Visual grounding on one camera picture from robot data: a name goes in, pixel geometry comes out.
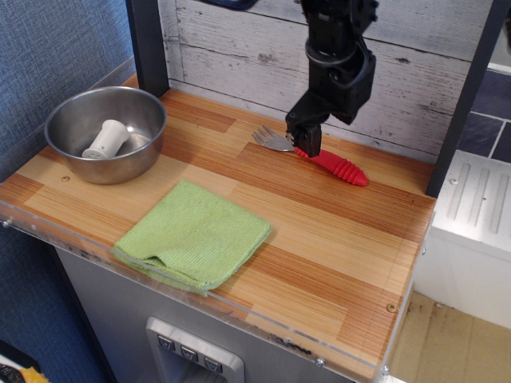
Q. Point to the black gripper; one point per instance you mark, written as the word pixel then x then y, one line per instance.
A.
pixel 337 86

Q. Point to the red handled metal fork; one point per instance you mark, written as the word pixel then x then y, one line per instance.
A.
pixel 340 167

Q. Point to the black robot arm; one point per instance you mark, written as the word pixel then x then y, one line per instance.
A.
pixel 334 26

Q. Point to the green microfiber cloth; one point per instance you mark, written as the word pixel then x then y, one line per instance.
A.
pixel 192 239

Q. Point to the white salt shaker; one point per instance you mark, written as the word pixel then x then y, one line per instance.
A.
pixel 108 141

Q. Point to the stainless steel bowl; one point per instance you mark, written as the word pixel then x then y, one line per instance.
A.
pixel 72 127

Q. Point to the white toy sink drainboard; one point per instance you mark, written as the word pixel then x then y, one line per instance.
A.
pixel 465 262

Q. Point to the silver toy dishwasher cabinet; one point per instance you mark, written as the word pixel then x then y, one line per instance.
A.
pixel 254 328

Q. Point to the dishwasher button panel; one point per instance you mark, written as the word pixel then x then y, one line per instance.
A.
pixel 184 357

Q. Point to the yellow black object at corner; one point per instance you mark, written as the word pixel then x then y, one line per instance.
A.
pixel 12 372

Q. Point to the dark right frame post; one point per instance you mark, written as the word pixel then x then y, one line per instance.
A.
pixel 482 55

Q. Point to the dark frame post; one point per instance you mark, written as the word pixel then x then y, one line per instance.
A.
pixel 148 46
pixel 482 55

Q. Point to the dark left frame post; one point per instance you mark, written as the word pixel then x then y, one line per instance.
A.
pixel 148 46

